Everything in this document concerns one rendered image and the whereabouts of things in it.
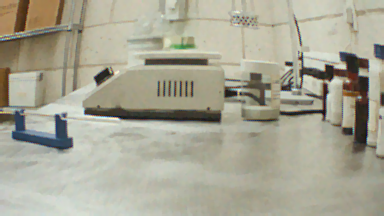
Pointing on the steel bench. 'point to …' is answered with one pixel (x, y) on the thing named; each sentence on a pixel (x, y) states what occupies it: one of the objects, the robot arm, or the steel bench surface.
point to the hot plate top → (176, 55)
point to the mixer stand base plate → (286, 98)
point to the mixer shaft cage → (244, 16)
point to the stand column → (294, 50)
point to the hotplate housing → (162, 90)
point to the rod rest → (43, 133)
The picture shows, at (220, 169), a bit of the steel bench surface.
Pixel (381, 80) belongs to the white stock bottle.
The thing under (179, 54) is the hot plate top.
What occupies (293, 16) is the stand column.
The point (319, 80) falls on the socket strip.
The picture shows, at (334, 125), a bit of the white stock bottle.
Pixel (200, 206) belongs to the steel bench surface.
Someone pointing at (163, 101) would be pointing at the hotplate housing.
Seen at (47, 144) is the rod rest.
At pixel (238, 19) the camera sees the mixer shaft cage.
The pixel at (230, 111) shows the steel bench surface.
